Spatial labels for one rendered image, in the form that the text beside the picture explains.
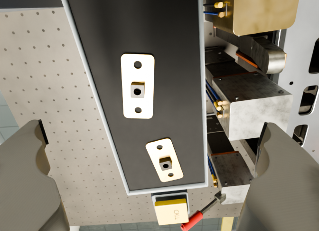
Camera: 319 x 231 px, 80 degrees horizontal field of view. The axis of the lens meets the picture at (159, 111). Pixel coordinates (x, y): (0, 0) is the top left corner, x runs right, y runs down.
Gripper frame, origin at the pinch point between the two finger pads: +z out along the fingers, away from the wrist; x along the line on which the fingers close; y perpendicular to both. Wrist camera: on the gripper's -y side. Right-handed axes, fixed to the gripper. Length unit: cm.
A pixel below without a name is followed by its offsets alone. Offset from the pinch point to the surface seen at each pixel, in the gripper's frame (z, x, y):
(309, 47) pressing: 27.5, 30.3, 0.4
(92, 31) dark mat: 11.6, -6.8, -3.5
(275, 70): 16.9, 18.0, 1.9
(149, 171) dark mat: 11.5, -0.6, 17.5
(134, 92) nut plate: 10.5, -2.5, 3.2
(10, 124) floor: 128, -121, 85
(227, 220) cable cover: 125, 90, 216
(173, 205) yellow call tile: 11.6, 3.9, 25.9
